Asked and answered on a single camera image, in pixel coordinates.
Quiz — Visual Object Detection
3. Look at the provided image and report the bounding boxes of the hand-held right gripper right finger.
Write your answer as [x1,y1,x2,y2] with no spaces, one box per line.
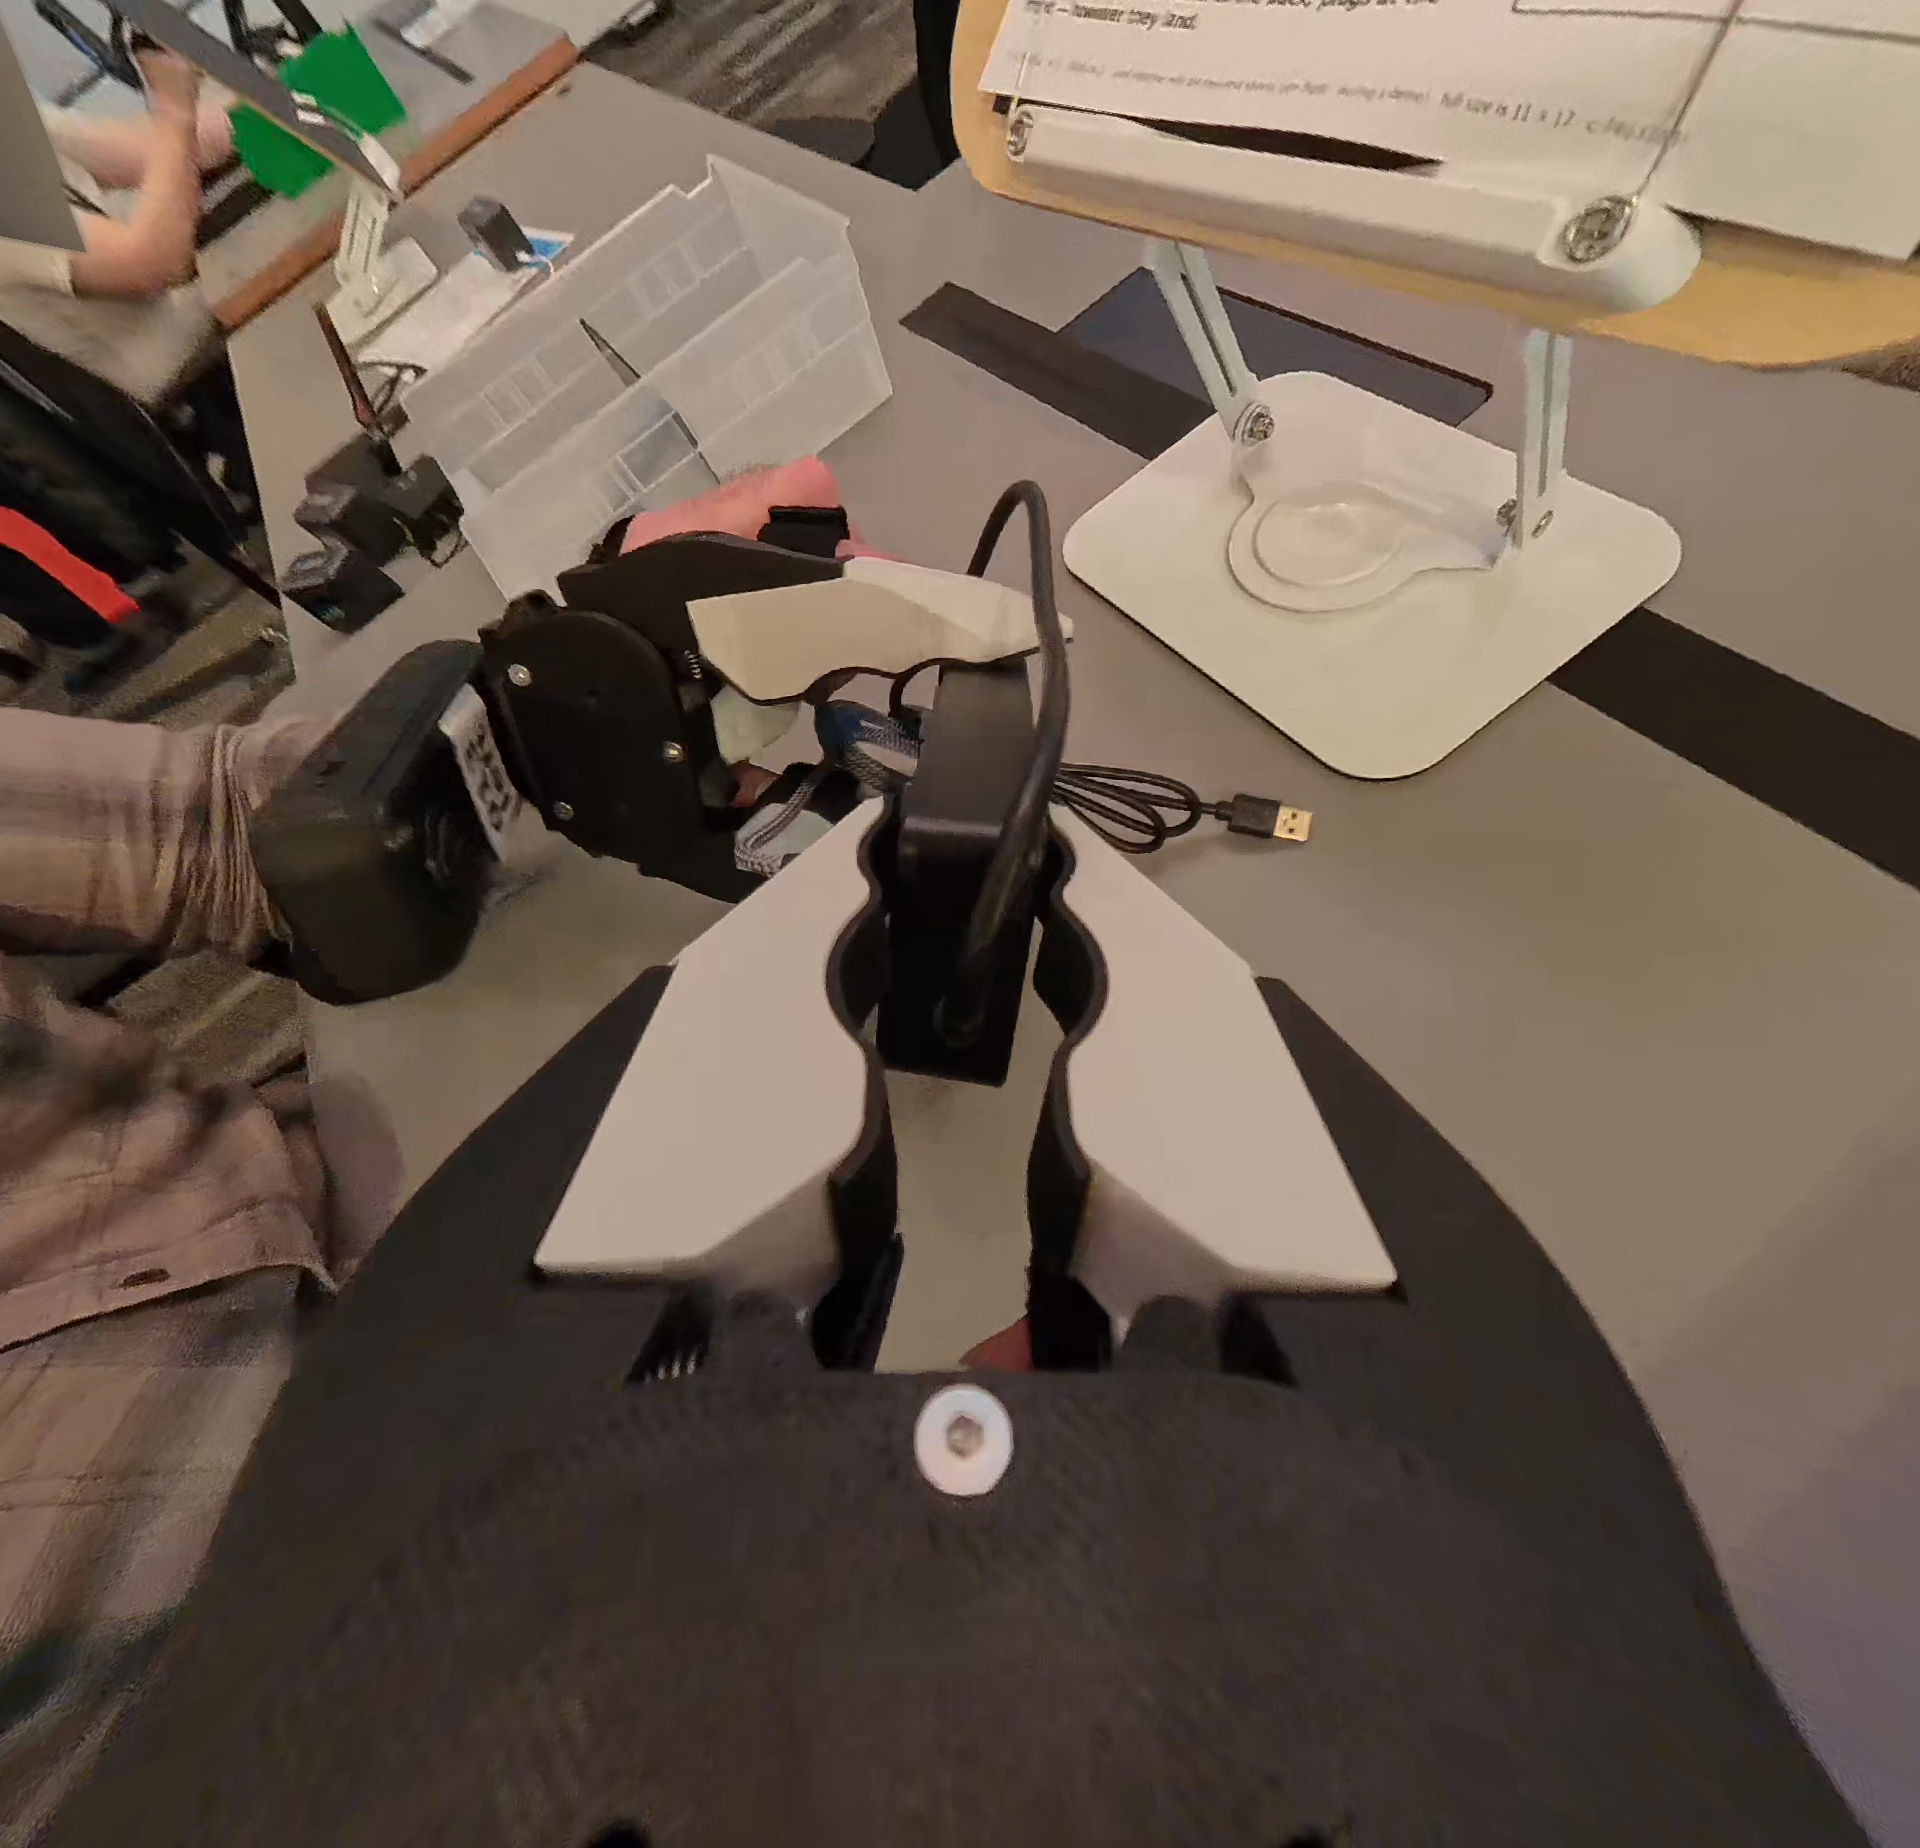
[1032,820,1400,1345]

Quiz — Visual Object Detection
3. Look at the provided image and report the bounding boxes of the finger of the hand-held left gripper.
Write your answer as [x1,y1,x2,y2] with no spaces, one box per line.
[733,770,896,887]
[690,559,1078,698]

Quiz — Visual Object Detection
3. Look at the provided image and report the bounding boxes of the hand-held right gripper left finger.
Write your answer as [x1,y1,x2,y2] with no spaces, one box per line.
[536,798,899,1345]

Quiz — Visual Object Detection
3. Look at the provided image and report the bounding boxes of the black seven-port USB hub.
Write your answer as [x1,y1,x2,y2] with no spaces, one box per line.
[962,481,1316,855]

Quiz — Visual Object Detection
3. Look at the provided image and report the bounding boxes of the person's left forearm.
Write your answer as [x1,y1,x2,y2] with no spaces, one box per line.
[0,710,327,974]

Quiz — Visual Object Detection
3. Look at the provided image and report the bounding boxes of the person's left hand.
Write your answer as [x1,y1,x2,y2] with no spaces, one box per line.
[668,464,845,551]

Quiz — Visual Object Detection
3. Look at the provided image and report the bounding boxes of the black battery chargers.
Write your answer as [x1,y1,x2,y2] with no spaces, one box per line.
[286,440,472,637]

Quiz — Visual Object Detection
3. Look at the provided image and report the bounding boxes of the clear plastic organizer box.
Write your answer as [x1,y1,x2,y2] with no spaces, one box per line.
[398,163,896,595]

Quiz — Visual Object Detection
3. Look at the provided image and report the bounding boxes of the white document stand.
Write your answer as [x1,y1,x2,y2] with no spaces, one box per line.
[1009,98,1686,783]

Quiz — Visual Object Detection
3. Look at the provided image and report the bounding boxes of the dark desk mat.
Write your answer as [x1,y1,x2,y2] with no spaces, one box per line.
[1064,265,1494,430]

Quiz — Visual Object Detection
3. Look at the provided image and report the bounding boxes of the black office chair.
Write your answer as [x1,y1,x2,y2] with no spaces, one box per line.
[0,320,301,723]

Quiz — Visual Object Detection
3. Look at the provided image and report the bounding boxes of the printed instruction sheet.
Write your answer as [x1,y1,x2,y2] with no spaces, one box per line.
[981,0,1920,262]

